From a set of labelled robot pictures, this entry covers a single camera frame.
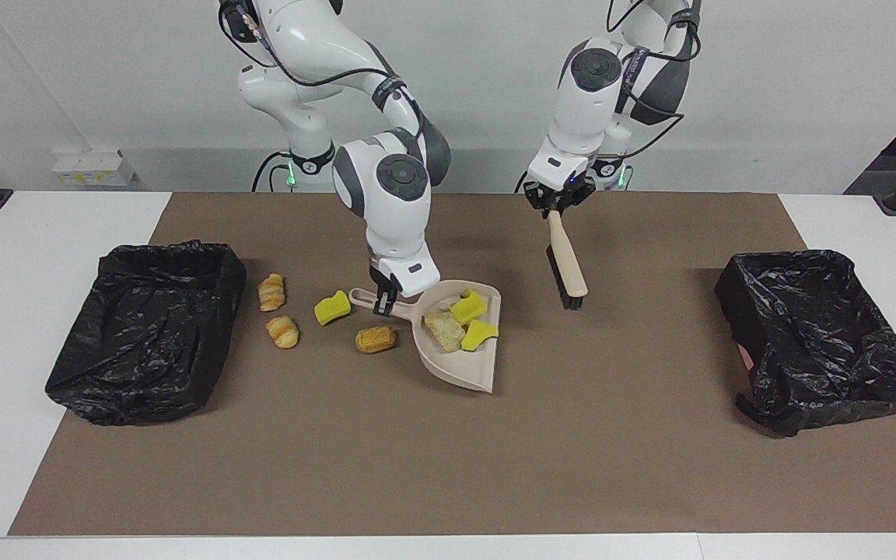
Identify brown toy pastry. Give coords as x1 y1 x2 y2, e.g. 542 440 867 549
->
355 325 398 355

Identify wavy yellow sponge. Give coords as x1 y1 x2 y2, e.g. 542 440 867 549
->
313 290 352 327

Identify beige brush black bristles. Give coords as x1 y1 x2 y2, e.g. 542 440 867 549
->
545 208 589 311

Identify pale crumbly toy bread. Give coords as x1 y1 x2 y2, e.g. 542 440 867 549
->
424 311 466 353

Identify large yellow sponge piece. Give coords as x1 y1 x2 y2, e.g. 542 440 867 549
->
450 289 488 326

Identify small yellow sponge piece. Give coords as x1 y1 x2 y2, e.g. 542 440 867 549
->
460 319 499 352

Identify beige plastic dustpan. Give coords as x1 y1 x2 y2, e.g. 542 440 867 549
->
348 279 502 394

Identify striped toy croissant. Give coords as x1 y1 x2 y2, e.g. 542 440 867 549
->
265 314 299 350
257 273 286 313

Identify black bag lined pink bin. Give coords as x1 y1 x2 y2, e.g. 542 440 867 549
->
715 249 896 438

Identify brown table mat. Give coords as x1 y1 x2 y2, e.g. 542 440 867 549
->
9 192 896 537

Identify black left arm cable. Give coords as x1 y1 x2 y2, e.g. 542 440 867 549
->
604 0 704 160

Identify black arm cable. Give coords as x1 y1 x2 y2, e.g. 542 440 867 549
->
604 0 704 160
219 0 427 137

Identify black right base cable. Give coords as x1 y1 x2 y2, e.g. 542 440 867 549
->
252 150 293 193

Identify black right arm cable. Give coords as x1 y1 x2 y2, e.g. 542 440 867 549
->
219 0 427 137

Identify white wall socket box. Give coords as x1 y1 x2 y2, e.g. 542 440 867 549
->
53 150 138 187

